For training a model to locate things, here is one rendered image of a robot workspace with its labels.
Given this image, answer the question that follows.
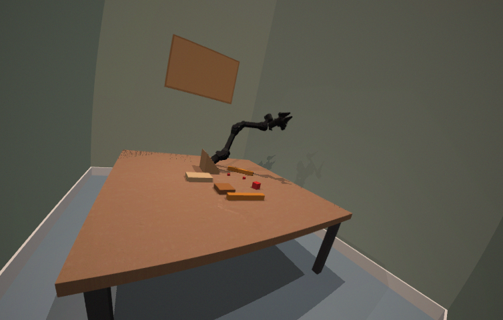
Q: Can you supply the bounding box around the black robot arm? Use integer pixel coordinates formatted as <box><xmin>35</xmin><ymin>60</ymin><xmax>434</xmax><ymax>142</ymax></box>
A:
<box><xmin>210</xmin><ymin>114</ymin><xmax>276</xmax><ymax>164</ymax></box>

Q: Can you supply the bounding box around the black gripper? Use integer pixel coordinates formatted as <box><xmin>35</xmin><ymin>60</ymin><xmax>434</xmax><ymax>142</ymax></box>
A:
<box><xmin>274</xmin><ymin>112</ymin><xmax>292</xmax><ymax>127</ymax></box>

